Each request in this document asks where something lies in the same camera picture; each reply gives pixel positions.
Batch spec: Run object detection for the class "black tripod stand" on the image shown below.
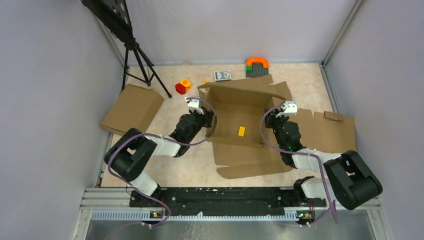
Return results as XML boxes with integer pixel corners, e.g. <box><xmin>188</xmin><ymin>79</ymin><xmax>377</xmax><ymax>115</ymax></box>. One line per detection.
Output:
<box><xmin>81</xmin><ymin>0</ymin><xmax>172</xmax><ymax>98</ymax></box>

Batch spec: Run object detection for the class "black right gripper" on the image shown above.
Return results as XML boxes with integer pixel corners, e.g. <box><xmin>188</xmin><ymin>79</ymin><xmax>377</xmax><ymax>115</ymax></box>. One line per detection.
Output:
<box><xmin>264</xmin><ymin>109</ymin><xmax>290</xmax><ymax>150</ymax></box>

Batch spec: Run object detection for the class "aluminium frame rail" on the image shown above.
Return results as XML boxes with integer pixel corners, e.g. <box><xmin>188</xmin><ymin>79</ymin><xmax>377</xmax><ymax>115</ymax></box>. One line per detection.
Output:
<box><xmin>71</xmin><ymin>187</ymin><xmax>393</xmax><ymax>240</ymax></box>

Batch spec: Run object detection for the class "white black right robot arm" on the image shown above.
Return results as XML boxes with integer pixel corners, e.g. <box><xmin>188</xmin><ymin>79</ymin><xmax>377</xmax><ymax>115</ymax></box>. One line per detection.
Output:
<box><xmin>259</xmin><ymin>101</ymin><xmax>383</xmax><ymax>210</ymax></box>

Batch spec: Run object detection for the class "flat cardboard blank at right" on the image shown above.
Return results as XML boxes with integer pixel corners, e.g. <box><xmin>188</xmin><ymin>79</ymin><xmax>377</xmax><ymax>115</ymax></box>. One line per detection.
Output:
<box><xmin>289</xmin><ymin>108</ymin><xmax>357</xmax><ymax>154</ymax></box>

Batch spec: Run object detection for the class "folded brown cardboard box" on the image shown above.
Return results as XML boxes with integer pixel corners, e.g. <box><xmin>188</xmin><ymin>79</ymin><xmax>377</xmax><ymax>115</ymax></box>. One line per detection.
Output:
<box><xmin>100</xmin><ymin>84</ymin><xmax>164</xmax><ymax>136</ymax></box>

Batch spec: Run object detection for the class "orange green grey toy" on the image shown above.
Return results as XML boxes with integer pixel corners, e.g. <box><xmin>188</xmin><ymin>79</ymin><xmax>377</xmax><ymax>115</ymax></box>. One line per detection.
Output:
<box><xmin>245</xmin><ymin>57</ymin><xmax>270</xmax><ymax>78</ymax></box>

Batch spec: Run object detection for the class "large cardboard box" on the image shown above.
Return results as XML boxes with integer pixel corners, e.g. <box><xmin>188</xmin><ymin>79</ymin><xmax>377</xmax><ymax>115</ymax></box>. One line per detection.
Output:
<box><xmin>197</xmin><ymin>74</ymin><xmax>292</xmax><ymax>180</ymax></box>

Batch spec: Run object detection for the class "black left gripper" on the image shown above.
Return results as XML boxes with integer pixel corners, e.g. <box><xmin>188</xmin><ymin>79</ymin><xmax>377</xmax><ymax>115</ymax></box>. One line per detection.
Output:
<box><xmin>187</xmin><ymin>106</ymin><xmax>215</xmax><ymax>143</ymax></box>

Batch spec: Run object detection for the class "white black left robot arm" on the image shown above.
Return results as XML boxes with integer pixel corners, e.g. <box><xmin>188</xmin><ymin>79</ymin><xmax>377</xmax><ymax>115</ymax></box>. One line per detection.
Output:
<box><xmin>103</xmin><ymin>96</ymin><xmax>218</xmax><ymax>207</ymax></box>

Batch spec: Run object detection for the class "small red toy piece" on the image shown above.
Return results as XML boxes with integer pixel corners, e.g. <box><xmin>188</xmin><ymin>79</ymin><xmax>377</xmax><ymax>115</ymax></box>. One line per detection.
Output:
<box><xmin>175</xmin><ymin>78</ymin><xmax>192</xmax><ymax>95</ymax></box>

